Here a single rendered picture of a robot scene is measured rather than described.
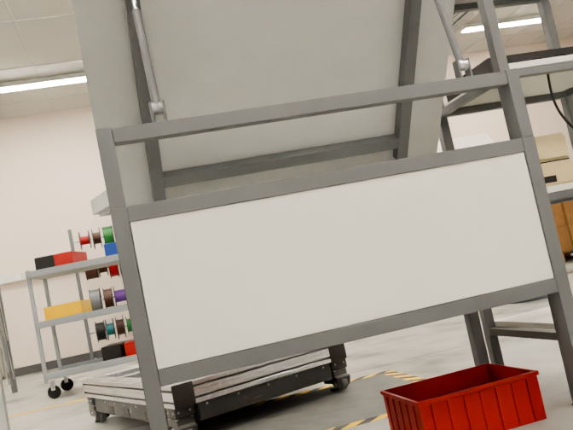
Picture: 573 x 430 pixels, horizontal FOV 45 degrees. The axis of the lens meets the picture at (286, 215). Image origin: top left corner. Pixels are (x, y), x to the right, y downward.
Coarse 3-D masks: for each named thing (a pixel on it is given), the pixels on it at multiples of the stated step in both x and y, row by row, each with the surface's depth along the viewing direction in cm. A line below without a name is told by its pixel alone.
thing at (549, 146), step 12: (540, 144) 231; (552, 144) 232; (564, 144) 234; (540, 156) 230; (552, 156) 232; (564, 156) 234; (552, 168) 230; (564, 168) 232; (552, 180) 230; (564, 180) 231
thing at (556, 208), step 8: (552, 208) 872; (560, 208) 874; (568, 208) 876; (560, 216) 873; (568, 216) 874; (560, 224) 872; (568, 224) 873; (560, 232) 869; (568, 232) 871; (560, 240) 868; (568, 240) 870; (568, 248) 868; (568, 256) 941
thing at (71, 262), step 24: (48, 264) 535; (72, 264) 529; (96, 264) 533; (48, 288) 573; (48, 312) 532; (72, 312) 534; (96, 312) 527; (96, 360) 570; (120, 360) 525; (72, 384) 565
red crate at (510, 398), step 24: (408, 384) 220; (432, 384) 222; (456, 384) 224; (480, 384) 226; (504, 384) 198; (528, 384) 199; (408, 408) 199; (432, 408) 192; (456, 408) 194; (480, 408) 195; (504, 408) 197; (528, 408) 199
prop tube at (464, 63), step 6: (438, 0) 200; (438, 6) 200; (438, 12) 200; (444, 12) 199; (444, 18) 198; (444, 24) 198; (450, 24) 198; (444, 30) 198; (450, 30) 197; (450, 36) 197; (450, 42) 196; (456, 42) 196; (456, 48) 195; (456, 54) 195; (462, 60) 194; (462, 66) 193; (468, 66) 194
